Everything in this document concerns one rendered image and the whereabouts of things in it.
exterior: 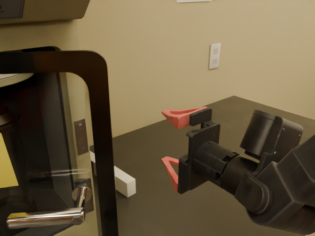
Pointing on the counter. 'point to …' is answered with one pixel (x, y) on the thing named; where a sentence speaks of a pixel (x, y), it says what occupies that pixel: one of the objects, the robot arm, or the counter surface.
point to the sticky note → (6, 167)
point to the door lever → (53, 213)
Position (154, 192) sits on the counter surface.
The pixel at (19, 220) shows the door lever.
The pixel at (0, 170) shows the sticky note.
